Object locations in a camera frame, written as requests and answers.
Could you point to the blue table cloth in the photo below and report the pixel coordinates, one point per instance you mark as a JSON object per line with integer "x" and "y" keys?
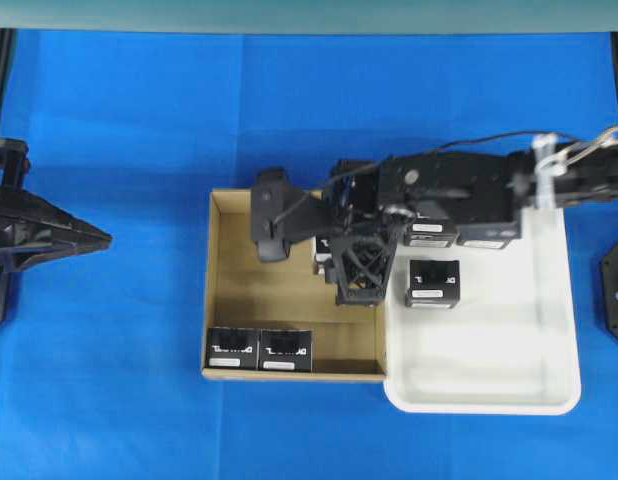
{"x": 99, "y": 361}

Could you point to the black Dynamixel product box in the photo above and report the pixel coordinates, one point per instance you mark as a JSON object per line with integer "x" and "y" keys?
{"x": 322, "y": 255}

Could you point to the white cable ties bundle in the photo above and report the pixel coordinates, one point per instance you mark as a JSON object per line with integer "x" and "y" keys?
{"x": 549, "y": 164}

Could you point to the black Dynamixel box in tray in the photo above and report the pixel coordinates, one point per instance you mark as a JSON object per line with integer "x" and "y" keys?
{"x": 433, "y": 283}

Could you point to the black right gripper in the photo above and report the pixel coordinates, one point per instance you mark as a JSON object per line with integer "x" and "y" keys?
{"x": 364, "y": 239}

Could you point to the black Dynamixel box tray back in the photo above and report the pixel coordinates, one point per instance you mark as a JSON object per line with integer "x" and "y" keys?
{"x": 428, "y": 233}

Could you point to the white plastic tray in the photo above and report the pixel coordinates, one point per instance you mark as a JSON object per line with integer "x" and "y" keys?
{"x": 508, "y": 347}

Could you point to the black Dynamixel box corner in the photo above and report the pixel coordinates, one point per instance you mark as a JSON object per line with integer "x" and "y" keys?
{"x": 232, "y": 348}

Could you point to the black Dynamixel box middle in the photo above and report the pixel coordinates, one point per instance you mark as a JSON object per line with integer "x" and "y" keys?
{"x": 286, "y": 350}

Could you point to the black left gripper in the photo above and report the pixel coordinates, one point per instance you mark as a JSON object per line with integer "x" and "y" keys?
{"x": 18, "y": 210}

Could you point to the open brown cardboard box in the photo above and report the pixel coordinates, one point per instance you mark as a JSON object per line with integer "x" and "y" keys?
{"x": 242, "y": 292}

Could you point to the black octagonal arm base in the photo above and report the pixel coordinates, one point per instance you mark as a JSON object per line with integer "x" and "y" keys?
{"x": 607, "y": 296}

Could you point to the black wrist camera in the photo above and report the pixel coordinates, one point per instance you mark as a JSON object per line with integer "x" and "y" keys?
{"x": 283, "y": 215}

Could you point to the black Dynamixel box under arm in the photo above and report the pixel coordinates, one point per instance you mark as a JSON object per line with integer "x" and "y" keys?
{"x": 496, "y": 237}

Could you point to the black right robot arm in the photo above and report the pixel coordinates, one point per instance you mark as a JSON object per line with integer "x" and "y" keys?
{"x": 476, "y": 196}

